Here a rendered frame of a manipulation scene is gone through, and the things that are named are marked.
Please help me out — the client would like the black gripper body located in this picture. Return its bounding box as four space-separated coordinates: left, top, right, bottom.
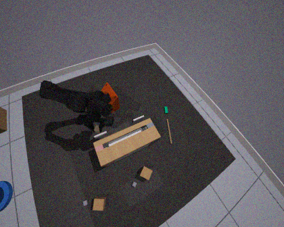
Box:
75 111 114 126

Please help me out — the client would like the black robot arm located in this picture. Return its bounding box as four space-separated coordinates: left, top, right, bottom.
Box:
39 80 112 116

